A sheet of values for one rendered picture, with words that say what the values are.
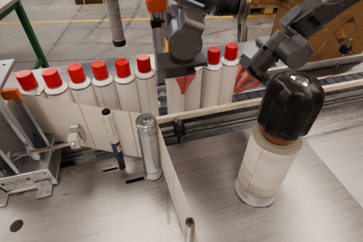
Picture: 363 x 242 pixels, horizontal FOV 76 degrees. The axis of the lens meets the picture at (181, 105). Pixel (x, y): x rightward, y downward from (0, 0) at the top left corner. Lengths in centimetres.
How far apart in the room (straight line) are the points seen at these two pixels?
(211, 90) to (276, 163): 30
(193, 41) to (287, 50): 30
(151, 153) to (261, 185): 22
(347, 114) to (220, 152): 50
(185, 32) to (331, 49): 84
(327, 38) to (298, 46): 47
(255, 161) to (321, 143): 39
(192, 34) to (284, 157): 25
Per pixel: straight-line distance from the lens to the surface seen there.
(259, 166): 45
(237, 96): 79
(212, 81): 63
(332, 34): 110
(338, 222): 61
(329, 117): 91
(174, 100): 63
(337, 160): 79
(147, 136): 43
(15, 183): 63
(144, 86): 59
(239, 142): 65
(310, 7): 68
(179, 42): 39
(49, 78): 58
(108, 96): 60
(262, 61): 68
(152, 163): 50
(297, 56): 63
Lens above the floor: 137
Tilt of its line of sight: 42 degrees down
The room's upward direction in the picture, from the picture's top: straight up
